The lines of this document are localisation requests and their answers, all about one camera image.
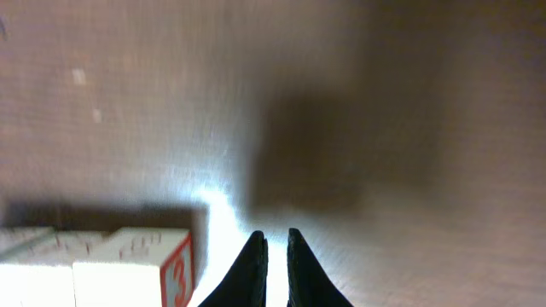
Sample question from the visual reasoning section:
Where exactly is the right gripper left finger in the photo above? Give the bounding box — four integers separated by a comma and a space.
199, 230, 268, 307

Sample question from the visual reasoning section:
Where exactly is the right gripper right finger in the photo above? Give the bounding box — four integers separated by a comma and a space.
287, 228, 352, 307

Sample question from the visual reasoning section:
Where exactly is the red edged grape block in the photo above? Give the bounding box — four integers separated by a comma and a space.
73, 228, 195, 307

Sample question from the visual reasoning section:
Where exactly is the yellow edged white block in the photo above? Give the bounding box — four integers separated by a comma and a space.
1, 231, 109, 307

